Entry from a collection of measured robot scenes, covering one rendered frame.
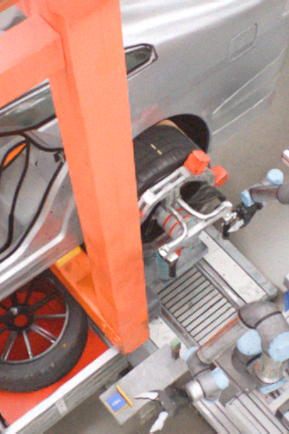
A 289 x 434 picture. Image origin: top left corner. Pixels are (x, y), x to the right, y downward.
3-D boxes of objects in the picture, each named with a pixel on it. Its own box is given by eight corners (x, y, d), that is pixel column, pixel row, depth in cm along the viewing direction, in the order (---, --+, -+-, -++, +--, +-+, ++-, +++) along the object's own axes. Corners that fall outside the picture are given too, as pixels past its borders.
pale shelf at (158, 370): (167, 344, 393) (167, 342, 391) (189, 370, 386) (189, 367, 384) (99, 397, 381) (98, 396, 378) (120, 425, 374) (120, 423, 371)
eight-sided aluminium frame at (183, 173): (204, 206, 414) (208, 147, 367) (213, 214, 411) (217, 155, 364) (123, 265, 398) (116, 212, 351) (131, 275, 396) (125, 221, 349)
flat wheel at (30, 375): (17, 255, 439) (8, 236, 418) (113, 315, 418) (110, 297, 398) (-62, 350, 413) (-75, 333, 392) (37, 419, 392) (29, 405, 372)
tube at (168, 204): (169, 204, 369) (169, 192, 360) (197, 231, 361) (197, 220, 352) (140, 225, 364) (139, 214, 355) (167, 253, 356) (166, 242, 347)
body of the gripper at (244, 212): (234, 206, 376) (252, 191, 379) (233, 214, 383) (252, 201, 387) (245, 216, 373) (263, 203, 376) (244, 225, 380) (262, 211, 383)
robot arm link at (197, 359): (254, 286, 290) (174, 357, 316) (269, 311, 285) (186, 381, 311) (272, 286, 299) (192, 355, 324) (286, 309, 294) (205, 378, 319)
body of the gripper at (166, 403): (165, 421, 299) (194, 407, 301) (163, 412, 292) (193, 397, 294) (157, 404, 303) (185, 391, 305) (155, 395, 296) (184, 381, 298)
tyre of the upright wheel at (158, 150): (202, 119, 401) (116, 125, 351) (233, 148, 392) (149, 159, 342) (143, 215, 435) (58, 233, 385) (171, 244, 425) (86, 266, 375)
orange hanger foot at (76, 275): (69, 243, 413) (60, 210, 383) (130, 314, 391) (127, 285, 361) (43, 261, 408) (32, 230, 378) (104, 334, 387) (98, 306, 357)
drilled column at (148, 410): (144, 398, 423) (141, 373, 386) (156, 413, 419) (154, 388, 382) (130, 410, 420) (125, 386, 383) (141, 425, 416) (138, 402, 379)
